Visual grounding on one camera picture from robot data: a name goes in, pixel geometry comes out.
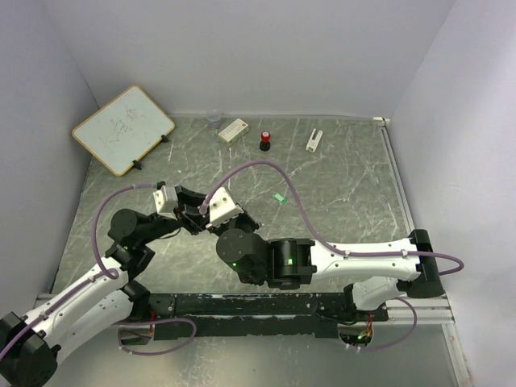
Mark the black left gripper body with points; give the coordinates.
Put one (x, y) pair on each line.
(160, 225)

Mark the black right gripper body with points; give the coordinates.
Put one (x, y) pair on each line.
(243, 222)

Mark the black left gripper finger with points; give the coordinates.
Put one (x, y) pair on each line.
(193, 223)
(188, 197)

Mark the green key tag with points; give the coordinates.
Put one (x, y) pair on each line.
(279, 197)

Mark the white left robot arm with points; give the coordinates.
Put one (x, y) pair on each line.
(34, 344)

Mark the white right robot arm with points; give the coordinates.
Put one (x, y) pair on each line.
(377, 272)

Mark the clear cup of paper clips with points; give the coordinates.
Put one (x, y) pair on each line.
(214, 119)

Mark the white staples box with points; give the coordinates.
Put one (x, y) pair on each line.
(233, 132)

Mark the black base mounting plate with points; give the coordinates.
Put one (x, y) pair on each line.
(258, 314)

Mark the red and black stamp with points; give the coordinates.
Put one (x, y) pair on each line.
(265, 138)

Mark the white stapler remover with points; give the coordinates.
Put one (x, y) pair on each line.
(314, 140)

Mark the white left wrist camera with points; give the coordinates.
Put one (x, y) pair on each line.
(166, 201)

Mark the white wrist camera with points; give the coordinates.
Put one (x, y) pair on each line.
(222, 208)
(166, 201)

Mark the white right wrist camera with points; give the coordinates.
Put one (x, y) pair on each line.
(222, 208)

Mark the small whiteboard with wooden frame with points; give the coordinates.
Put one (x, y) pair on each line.
(124, 131)

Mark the aluminium frame rail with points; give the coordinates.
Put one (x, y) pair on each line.
(431, 310)

